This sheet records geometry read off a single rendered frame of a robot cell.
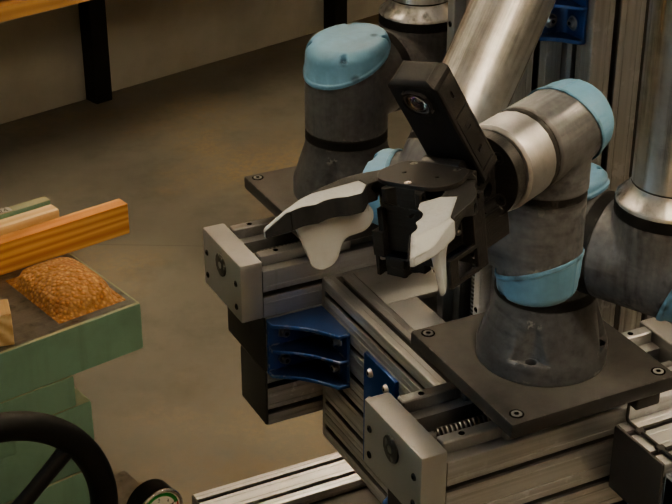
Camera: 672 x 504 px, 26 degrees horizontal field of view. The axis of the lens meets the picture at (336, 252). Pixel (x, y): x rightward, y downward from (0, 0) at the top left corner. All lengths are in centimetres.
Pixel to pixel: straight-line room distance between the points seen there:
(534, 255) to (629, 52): 55
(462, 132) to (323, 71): 87
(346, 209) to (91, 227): 71
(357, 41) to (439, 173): 89
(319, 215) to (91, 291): 60
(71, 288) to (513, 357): 50
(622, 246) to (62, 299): 61
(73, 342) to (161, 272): 200
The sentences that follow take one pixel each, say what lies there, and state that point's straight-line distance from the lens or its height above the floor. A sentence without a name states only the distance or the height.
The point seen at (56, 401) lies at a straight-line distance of 164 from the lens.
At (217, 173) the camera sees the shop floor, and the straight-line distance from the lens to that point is 412.
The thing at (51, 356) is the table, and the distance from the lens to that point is 161.
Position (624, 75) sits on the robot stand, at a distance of 178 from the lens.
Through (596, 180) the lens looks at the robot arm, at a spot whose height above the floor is 105.
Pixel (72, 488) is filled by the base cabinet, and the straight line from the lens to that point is 171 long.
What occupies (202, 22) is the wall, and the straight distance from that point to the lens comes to 489.
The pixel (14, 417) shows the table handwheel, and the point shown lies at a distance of 138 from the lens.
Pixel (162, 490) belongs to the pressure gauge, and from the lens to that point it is 170.
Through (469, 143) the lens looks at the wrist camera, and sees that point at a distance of 111.
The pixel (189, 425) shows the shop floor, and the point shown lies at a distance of 303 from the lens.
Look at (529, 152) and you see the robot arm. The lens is 117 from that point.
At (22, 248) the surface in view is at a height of 93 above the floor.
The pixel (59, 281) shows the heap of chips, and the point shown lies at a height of 93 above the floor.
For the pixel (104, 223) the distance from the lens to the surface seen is 177.
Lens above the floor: 170
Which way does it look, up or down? 28 degrees down
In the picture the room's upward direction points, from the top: straight up
